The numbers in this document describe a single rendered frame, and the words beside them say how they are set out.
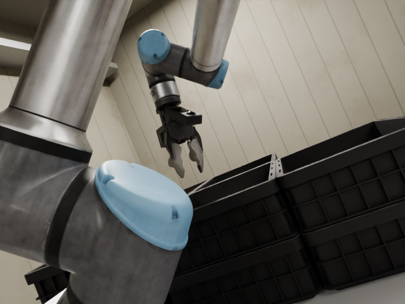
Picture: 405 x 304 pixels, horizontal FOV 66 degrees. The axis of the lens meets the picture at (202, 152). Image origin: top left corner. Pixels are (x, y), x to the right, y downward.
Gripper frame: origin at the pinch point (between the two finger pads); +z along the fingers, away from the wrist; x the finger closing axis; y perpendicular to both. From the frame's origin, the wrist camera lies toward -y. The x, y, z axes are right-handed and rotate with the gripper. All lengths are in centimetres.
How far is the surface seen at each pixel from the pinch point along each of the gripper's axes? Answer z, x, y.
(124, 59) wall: -156, -94, 247
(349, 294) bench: 29.7, -4.4, -32.7
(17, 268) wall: 21, 48, 174
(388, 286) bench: 29.2, -8.3, -37.6
